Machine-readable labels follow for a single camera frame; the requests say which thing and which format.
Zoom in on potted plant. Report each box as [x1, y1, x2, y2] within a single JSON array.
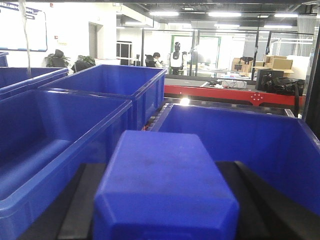
[[44, 49, 96, 73]]

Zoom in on blue bin back middle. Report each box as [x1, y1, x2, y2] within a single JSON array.
[[39, 64, 167, 130]]

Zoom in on blue bin front left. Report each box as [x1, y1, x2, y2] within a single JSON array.
[[0, 90, 132, 240]]

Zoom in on blue plastic bottle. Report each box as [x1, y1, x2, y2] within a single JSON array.
[[93, 130, 240, 240]]

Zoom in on blue bin right front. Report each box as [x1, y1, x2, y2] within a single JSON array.
[[150, 103, 320, 214]]

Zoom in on cardboard boxes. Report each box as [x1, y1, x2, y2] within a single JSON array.
[[231, 55, 294, 74]]

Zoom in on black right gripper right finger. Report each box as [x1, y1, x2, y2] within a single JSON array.
[[216, 161, 320, 240]]

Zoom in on blue bin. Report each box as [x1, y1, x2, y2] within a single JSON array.
[[39, 64, 167, 130], [0, 90, 132, 240], [150, 103, 320, 214], [0, 51, 69, 100]]

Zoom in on seated person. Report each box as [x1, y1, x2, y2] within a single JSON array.
[[145, 52, 164, 69]]

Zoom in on blue bin far left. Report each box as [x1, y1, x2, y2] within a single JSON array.
[[0, 51, 69, 100]]

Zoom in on white humanoid robot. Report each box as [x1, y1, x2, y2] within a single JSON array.
[[169, 41, 187, 75]]

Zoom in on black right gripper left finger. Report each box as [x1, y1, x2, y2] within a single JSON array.
[[56, 163, 107, 240]]

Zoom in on whiteboard on wall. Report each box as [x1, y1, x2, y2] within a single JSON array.
[[0, 1, 48, 52]]

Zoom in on red and black platform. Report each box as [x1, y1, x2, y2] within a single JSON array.
[[164, 77, 295, 108]]

